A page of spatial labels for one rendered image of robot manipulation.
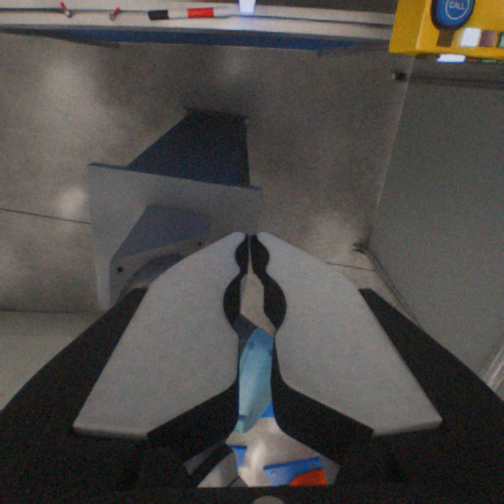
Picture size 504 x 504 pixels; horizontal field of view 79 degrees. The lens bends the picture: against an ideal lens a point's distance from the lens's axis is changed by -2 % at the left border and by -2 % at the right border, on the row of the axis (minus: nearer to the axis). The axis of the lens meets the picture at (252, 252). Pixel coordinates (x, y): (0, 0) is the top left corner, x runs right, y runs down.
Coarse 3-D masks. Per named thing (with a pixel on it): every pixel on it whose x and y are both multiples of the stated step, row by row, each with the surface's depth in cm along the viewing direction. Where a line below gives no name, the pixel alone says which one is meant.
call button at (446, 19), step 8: (440, 0) 36; (448, 0) 36; (456, 0) 36; (464, 0) 36; (472, 0) 36; (440, 8) 37; (448, 8) 36; (456, 8) 36; (464, 8) 36; (440, 16) 37; (448, 16) 37; (456, 16) 37; (464, 16) 37; (448, 24) 37; (456, 24) 37
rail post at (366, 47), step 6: (342, 48) 98; (348, 48) 92; (354, 48) 87; (360, 48) 83; (366, 48) 79; (372, 48) 75; (378, 48) 74; (384, 48) 74; (318, 54) 128; (324, 54) 119; (330, 54) 111; (336, 54) 105; (342, 54) 105; (348, 54) 102
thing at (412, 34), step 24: (408, 0) 41; (432, 0) 37; (480, 0) 37; (408, 24) 41; (432, 24) 38; (480, 24) 38; (408, 48) 41; (432, 48) 39; (456, 48) 39; (480, 48) 39
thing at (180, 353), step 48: (240, 240) 11; (192, 288) 8; (144, 336) 7; (192, 336) 7; (96, 384) 6; (144, 384) 6; (192, 384) 6; (96, 432) 5; (144, 432) 5; (192, 432) 6
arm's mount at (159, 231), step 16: (160, 208) 57; (144, 224) 50; (160, 224) 51; (176, 224) 53; (192, 224) 54; (208, 224) 55; (128, 240) 45; (144, 240) 46; (160, 240) 47; (176, 240) 48; (192, 240) 50; (128, 256) 42; (144, 256) 44; (160, 256) 47; (112, 272) 41; (128, 272) 43; (112, 288) 42; (112, 304) 44
